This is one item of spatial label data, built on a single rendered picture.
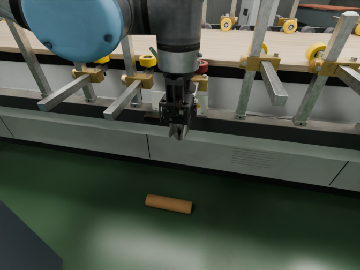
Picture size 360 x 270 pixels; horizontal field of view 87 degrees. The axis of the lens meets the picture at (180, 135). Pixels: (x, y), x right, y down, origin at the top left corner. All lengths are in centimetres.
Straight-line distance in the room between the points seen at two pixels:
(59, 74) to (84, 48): 117
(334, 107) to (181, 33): 99
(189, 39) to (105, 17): 18
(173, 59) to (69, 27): 20
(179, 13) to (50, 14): 20
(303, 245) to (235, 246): 39
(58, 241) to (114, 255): 35
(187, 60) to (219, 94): 70
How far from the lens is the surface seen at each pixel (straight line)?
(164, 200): 130
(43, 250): 119
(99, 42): 26
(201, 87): 82
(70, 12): 26
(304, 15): 707
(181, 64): 40
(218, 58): 98
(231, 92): 107
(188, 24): 38
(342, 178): 162
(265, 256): 132
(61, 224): 150
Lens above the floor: 117
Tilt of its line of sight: 39 degrees down
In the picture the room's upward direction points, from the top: straight up
